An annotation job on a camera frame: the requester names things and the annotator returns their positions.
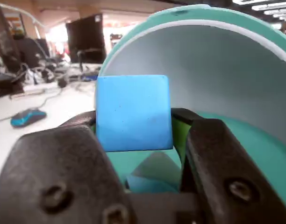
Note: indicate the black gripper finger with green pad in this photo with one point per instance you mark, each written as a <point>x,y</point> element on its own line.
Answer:
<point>227,168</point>

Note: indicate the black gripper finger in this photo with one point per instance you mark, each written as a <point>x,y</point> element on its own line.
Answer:
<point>54,172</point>

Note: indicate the blue lego block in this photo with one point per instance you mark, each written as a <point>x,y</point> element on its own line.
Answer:
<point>133,112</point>

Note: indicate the teal whale shaped bin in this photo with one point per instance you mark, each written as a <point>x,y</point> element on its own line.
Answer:
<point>215,70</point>

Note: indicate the blue and black computer mouse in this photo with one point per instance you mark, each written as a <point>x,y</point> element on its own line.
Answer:
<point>28,118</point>

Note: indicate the small blue box device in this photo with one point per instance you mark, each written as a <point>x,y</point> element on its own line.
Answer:
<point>90,76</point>

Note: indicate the black computer monitor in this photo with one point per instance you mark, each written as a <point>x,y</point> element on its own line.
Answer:
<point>85,37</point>

